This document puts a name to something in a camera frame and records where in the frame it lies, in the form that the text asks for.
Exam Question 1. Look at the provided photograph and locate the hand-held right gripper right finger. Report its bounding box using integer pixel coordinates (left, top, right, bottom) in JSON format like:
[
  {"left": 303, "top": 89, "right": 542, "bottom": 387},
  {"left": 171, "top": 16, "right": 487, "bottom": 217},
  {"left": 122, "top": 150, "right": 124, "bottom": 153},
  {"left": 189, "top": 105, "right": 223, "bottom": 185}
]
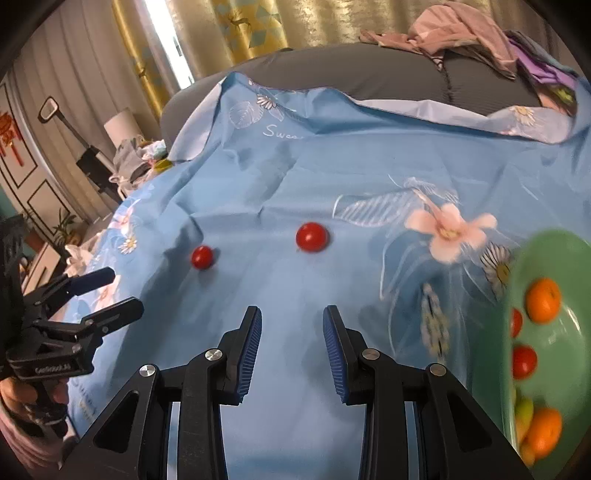
[{"left": 322, "top": 305, "right": 532, "bottom": 480}]

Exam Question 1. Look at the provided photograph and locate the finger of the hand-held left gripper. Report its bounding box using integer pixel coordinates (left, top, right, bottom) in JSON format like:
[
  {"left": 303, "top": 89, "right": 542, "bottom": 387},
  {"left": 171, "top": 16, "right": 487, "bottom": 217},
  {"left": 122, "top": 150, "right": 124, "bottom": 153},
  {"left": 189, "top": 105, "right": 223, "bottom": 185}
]
[
  {"left": 46, "top": 296, "right": 145, "bottom": 345},
  {"left": 34, "top": 266, "right": 116, "bottom": 311}
]

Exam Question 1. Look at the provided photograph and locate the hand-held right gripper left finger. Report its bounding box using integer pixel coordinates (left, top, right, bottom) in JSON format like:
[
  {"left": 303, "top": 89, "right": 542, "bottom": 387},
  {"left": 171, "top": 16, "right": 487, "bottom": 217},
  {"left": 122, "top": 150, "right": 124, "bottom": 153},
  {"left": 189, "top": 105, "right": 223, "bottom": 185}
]
[{"left": 68, "top": 305, "right": 263, "bottom": 480}]

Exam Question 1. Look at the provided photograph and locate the small red cherry tomato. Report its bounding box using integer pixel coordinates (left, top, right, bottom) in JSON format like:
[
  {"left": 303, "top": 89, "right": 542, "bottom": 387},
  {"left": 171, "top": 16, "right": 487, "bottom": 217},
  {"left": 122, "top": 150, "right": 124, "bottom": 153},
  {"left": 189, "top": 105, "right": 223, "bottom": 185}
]
[{"left": 191, "top": 246, "right": 215, "bottom": 271}]

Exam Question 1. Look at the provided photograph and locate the orange mandarin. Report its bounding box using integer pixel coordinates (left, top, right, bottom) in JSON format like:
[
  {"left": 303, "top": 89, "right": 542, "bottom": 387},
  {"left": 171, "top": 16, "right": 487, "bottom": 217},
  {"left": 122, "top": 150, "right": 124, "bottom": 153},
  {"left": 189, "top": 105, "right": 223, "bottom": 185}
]
[
  {"left": 525, "top": 278, "right": 561, "bottom": 324},
  {"left": 524, "top": 407, "right": 564, "bottom": 460}
]

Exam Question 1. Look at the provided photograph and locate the green plastic bowl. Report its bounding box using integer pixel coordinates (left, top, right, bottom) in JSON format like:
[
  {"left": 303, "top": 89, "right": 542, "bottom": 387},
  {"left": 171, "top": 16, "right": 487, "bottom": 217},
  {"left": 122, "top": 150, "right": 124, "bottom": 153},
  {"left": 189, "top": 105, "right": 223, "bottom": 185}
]
[{"left": 471, "top": 228, "right": 591, "bottom": 480}]

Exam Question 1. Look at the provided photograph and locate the person's left forearm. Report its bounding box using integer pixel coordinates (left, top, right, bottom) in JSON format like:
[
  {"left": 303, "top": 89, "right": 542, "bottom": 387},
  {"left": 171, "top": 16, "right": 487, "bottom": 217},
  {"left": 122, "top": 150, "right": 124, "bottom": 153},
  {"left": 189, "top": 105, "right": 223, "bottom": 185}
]
[{"left": 0, "top": 411, "right": 63, "bottom": 468}]

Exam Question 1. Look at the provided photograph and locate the person's left hand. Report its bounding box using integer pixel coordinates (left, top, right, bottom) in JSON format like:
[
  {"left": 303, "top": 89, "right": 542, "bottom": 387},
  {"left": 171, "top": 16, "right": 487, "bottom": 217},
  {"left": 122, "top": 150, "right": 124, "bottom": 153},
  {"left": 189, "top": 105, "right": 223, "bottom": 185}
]
[{"left": 0, "top": 380, "right": 71, "bottom": 419}]

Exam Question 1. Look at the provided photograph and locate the green potted plant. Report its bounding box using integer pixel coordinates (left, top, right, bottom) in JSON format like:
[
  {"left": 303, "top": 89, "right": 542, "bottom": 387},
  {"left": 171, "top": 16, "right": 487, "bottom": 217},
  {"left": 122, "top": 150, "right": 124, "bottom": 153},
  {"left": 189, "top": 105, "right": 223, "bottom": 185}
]
[{"left": 52, "top": 209, "right": 78, "bottom": 246}]

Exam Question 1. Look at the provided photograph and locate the pile of light clothes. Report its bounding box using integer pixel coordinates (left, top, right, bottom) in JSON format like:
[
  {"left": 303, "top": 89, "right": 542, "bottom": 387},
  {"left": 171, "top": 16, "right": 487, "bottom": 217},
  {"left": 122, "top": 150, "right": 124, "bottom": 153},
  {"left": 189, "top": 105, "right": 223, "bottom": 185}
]
[{"left": 110, "top": 136, "right": 172, "bottom": 188}]

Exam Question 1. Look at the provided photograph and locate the white lamp shade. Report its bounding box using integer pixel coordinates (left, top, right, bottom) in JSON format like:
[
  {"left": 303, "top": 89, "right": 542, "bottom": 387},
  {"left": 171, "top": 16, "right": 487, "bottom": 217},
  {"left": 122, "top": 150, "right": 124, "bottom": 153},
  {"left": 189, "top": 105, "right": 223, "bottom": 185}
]
[{"left": 103, "top": 108, "right": 140, "bottom": 154}]

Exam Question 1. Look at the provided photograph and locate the blue floral bed sheet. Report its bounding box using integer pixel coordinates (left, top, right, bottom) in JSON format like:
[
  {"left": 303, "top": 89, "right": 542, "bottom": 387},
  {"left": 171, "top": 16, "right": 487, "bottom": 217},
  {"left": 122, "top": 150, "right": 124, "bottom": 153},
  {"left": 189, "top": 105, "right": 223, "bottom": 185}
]
[{"left": 65, "top": 71, "right": 587, "bottom": 480}]

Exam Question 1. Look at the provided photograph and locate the yellow patterned curtain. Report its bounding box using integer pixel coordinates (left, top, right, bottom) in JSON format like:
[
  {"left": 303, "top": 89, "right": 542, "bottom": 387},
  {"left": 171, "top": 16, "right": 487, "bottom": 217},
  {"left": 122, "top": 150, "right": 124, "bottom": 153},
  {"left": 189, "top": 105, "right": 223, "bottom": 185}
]
[{"left": 113, "top": 0, "right": 296, "bottom": 95}]

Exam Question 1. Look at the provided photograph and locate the grey sofa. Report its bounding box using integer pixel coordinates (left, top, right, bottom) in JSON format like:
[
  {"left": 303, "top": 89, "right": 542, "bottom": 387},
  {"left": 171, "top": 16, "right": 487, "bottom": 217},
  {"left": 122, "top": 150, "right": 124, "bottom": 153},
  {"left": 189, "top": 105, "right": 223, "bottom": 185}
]
[{"left": 159, "top": 41, "right": 546, "bottom": 139}]

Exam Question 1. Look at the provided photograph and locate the golden curtain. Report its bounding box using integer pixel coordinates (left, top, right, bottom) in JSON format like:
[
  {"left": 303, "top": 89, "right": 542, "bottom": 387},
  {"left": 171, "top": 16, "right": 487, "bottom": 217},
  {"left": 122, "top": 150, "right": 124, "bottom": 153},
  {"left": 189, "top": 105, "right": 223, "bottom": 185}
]
[{"left": 295, "top": 0, "right": 444, "bottom": 47}]

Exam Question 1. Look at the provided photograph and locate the pink clothes pile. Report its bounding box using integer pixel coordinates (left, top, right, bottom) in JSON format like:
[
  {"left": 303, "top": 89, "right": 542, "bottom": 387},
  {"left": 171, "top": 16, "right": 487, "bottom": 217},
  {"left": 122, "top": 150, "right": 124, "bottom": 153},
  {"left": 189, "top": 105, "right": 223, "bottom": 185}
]
[{"left": 360, "top": 2, "right": 518, "bottom": 81}]

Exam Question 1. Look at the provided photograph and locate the purple cloth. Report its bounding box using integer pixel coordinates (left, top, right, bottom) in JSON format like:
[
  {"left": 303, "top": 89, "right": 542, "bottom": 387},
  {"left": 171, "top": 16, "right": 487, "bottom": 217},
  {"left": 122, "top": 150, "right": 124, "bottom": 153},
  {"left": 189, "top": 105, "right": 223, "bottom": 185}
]
[{"left": 508, "top": 30, "right": 583, "bottom": 116}]

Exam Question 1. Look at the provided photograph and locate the black stand with handle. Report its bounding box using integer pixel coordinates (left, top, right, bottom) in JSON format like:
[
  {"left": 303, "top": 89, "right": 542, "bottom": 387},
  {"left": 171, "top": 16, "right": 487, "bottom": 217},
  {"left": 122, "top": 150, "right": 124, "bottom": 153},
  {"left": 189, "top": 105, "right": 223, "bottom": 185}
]
[{"left": 38, "top": 98, "right": 122, "bottom": 206}]

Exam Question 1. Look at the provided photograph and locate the red wall decoration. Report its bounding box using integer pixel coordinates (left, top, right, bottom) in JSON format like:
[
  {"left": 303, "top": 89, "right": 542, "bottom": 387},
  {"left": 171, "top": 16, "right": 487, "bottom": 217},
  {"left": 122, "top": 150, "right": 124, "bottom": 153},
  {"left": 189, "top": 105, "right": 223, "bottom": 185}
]
[{"left": 0, "top": 110, "right": 25, "bottom": 168}]

